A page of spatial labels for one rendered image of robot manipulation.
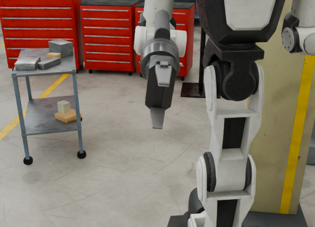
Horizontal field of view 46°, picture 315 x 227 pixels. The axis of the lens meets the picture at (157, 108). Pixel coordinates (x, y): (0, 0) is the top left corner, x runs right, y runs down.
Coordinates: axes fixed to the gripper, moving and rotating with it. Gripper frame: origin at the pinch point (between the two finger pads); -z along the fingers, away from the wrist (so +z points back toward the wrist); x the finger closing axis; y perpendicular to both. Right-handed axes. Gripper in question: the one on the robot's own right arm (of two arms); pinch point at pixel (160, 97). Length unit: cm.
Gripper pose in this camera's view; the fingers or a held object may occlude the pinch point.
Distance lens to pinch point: 74.4
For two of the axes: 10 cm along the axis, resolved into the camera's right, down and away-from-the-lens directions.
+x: 1.1, -7.8, -6.2
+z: 0.0, -6.2, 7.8
